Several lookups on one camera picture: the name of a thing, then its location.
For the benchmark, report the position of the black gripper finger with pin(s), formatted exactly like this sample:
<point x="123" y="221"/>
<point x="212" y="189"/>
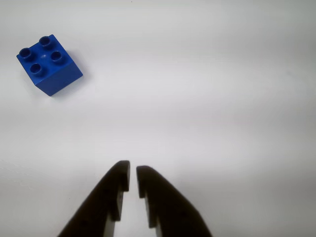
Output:
<point x="103" y="202"/>
<point x="170" y="209"/>

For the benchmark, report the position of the blue lego brick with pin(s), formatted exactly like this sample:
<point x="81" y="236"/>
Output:
<point x="54" y="76"/>

